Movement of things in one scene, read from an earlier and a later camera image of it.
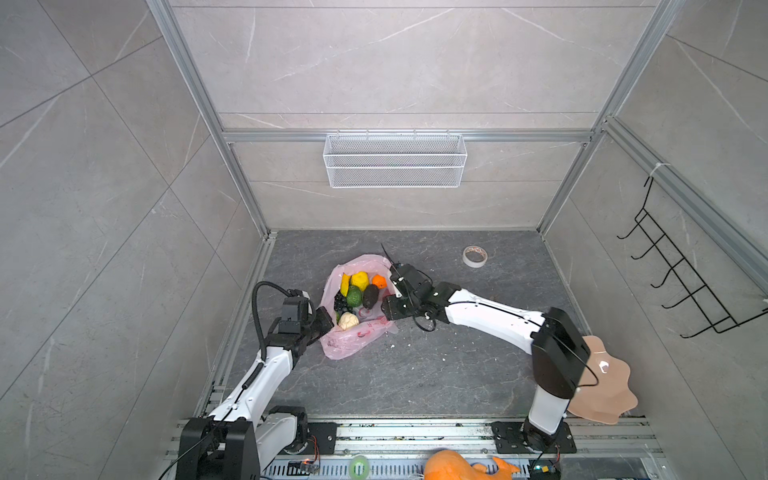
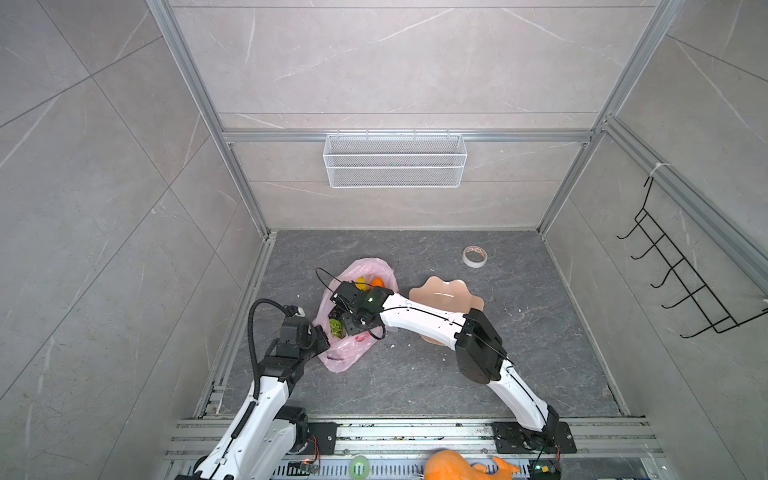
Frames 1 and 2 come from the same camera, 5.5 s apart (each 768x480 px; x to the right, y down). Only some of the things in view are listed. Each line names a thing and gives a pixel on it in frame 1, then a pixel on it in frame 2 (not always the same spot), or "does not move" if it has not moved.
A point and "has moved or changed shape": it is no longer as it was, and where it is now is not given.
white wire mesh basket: x=395 y=161 does not move
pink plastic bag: x=374 y=325 has moved or changed shape
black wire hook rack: x=712 y=309 does not move
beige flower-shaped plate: x=605 y=391 has moved or changed shape
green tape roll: x=359 y=467 does not move
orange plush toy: x=448 y=465 does not move
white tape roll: x=474 y=256 does not move
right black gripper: x=389 y=308 to x=347 y=325
